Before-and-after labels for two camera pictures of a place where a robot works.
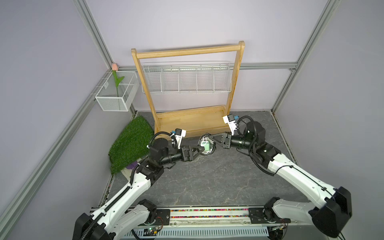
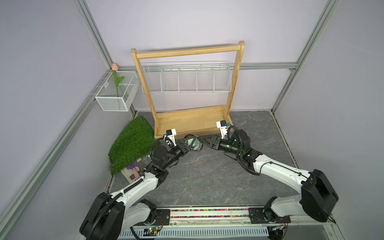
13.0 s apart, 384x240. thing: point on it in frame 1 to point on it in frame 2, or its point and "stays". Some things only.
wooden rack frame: [208, 121] stays
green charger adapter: [206, 145] to [195, 144]
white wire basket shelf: [188, 77] stays
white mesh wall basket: [107, 96] stays
